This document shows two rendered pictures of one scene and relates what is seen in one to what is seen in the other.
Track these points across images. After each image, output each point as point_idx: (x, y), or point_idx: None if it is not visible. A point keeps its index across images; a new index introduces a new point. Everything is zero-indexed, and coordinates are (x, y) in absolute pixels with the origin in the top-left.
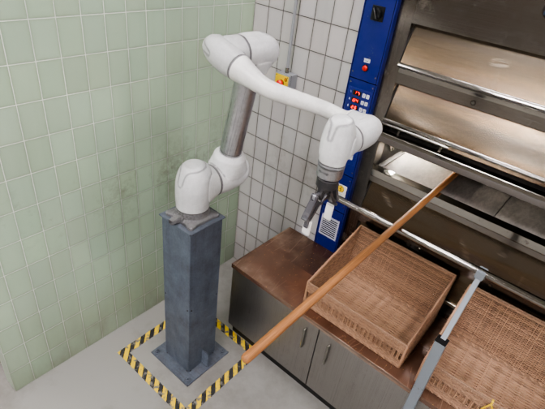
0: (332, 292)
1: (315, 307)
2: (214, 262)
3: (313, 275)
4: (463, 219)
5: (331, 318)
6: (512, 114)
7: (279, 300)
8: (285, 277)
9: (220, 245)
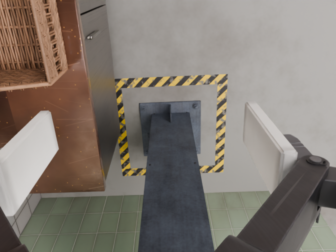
0: (2, 48)
1: (60, 46)
2: (154, 206)
3: (31, 86)
4: None
5: (53, 9)
6: None
7: (92, 99)
8: (54, 124)
9: (142, 228)
